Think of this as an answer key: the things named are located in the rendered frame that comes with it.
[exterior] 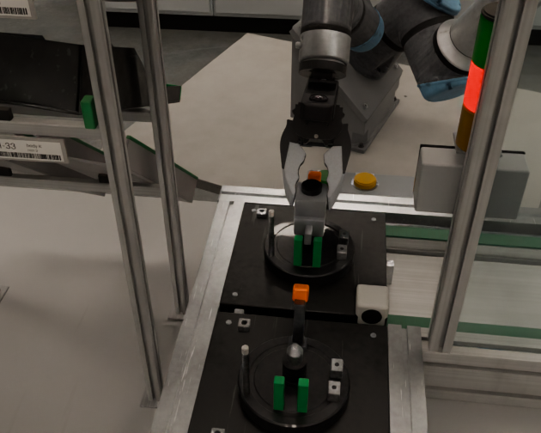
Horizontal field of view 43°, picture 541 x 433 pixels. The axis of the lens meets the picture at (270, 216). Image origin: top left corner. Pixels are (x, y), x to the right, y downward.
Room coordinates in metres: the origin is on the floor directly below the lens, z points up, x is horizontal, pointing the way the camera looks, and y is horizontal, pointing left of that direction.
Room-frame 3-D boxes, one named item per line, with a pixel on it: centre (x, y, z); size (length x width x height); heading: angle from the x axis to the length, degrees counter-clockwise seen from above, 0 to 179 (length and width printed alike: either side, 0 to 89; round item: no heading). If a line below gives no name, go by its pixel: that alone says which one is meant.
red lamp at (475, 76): (0.65, -0.23, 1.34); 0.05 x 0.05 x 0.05
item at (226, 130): (1.38, -0.18, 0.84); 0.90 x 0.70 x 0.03; 64
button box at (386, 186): (1.00, -0.17, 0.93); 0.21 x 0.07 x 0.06; 83
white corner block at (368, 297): (0.68, -0.14, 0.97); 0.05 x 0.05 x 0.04; 83
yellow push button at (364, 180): (1.00, -0.17, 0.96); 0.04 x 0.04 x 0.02
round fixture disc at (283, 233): (0.79, -0.06, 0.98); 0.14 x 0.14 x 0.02
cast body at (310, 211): (0.78, -0.06, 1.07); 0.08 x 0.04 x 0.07; 173
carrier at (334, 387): (0.54, -0.03, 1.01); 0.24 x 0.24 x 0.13; 83
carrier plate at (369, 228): (0.79, -0.06, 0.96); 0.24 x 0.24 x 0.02; 83
